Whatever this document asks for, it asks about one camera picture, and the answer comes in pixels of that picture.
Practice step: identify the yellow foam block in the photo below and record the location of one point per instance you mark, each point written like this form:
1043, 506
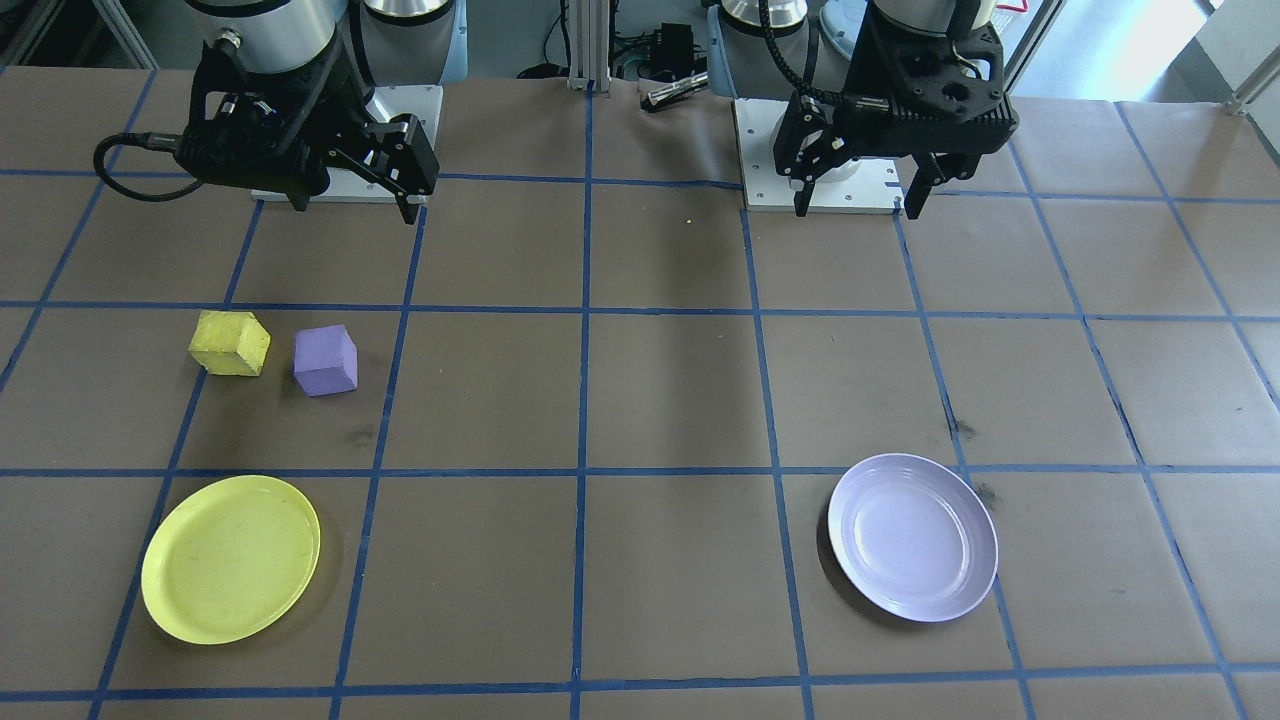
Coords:
230, 345

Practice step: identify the purple foam block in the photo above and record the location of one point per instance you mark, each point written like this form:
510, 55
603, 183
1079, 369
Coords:
325, 362

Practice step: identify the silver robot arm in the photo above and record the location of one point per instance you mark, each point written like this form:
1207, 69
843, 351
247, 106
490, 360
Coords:
740, 8
270, 25

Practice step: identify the shiny metal cylinder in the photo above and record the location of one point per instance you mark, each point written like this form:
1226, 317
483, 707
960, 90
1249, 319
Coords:
675, 90

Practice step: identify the small black electronics box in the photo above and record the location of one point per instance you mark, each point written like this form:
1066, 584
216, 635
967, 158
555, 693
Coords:
675, 45

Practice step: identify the aluminium rig foot bar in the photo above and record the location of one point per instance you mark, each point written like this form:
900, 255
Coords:
1255, 95

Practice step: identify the yellow plate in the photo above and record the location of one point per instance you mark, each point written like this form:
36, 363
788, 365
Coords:
230, 560

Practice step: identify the purple plate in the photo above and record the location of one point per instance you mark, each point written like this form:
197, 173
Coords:
910, 540

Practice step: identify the metal V-shaped frame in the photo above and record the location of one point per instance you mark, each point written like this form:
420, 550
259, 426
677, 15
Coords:
128, 38

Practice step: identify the aluminium profile post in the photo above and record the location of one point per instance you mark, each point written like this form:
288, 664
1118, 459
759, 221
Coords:
588, 40

